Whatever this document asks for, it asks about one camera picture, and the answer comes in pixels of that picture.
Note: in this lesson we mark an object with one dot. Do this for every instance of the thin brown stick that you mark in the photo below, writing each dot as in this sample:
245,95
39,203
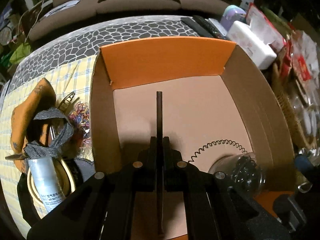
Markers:
159,163

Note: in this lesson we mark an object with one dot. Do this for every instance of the brown sofa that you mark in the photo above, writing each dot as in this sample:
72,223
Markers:
71,14

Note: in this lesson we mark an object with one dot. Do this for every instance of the white tissue box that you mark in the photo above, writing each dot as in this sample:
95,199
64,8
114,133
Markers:
261,54

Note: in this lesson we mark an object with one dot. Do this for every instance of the grey stone pattern table mat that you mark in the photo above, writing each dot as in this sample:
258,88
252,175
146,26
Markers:
86,41

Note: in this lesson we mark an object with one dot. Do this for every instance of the grey knitted band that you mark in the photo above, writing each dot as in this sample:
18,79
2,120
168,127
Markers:
47,134

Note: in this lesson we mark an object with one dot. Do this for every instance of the orange cardboard box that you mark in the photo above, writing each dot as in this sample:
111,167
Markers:
216,102

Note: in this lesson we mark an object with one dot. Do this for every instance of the glass jar with black lid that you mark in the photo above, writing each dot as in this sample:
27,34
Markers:
243,169

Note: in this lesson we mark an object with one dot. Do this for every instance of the white blue spray can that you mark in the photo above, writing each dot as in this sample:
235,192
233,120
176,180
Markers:
46,182

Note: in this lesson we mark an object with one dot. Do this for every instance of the colourful rubber bands bag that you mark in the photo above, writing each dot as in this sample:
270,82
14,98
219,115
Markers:
80,119

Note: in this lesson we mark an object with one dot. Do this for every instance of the yellow plaid tablecloth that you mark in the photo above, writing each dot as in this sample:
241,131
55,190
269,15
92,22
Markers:
71,77

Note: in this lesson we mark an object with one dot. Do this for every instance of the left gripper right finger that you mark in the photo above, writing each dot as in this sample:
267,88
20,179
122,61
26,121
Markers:
171,171

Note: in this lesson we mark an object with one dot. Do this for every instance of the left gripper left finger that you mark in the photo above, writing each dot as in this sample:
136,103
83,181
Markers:
147,173

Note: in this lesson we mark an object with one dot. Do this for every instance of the black remote control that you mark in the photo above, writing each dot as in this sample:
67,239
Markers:
202,27

